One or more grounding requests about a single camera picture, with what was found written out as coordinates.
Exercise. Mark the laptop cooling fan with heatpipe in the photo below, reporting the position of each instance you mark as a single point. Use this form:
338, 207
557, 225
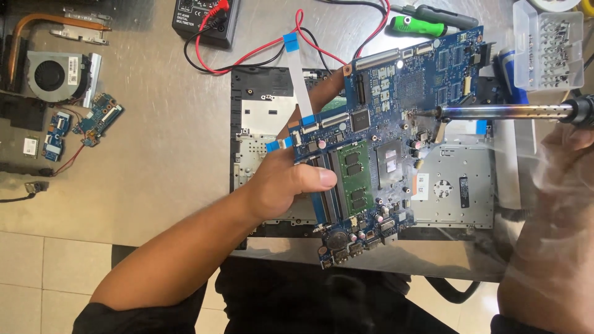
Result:
55, 74

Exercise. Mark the small blue circuit board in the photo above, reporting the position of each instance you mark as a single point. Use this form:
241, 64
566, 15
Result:
59, 124
52, 149

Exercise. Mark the large blue daughter board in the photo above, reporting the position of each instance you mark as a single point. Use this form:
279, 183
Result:
100, 116

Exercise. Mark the red multimeter probe lead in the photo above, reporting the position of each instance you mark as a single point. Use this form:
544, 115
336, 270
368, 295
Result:
260, 48

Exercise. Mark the clear plastic bit box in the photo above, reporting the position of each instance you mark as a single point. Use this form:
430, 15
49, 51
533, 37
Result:
550, 51

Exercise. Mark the person's right hand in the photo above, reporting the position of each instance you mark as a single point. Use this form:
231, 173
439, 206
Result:
568, 157

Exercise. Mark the black laptop base chassis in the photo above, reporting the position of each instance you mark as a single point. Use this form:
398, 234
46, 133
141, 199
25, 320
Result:
454, 185

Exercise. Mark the blue laptop motherboard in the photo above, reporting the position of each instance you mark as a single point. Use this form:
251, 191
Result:
399, 153

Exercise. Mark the black laptop speaker bar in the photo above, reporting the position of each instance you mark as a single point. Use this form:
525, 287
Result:
23, 169

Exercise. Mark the person's black clothing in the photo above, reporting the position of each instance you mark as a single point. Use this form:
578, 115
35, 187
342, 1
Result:
297, 301

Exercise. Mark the black plastic laptop part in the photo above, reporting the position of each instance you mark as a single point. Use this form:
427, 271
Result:
21, 111

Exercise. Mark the person's left hand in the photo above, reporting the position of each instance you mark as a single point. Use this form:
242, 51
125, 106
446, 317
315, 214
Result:
278, 181

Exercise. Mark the green memory module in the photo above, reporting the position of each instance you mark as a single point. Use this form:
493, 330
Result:
355, 178

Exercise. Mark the black grey screwdriver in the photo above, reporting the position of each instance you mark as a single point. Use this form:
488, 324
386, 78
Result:
441, 16

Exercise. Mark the blue and white packet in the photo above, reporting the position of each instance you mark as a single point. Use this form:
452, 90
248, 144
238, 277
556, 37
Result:
508, 69

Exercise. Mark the black digital multimeter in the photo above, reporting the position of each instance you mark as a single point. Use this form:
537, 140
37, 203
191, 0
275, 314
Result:
204, 21

